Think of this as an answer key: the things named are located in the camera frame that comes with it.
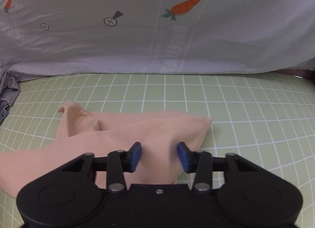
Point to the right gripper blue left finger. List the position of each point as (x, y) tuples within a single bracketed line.
[(120, 162)]

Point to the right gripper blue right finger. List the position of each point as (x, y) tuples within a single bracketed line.
[(199, 163)]

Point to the beige long-sleeve top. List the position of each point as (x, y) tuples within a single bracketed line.
[(100, 133)]

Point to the grey sweatshirt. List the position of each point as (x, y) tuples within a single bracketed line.
[(9, 89)]

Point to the green grid cutting mat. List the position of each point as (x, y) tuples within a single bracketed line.
[(266, 118)]

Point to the blue denim garment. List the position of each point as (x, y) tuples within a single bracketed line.
[(4, 110)]

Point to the grey carrot-print sheet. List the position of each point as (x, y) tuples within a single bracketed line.
[(59, 37)]

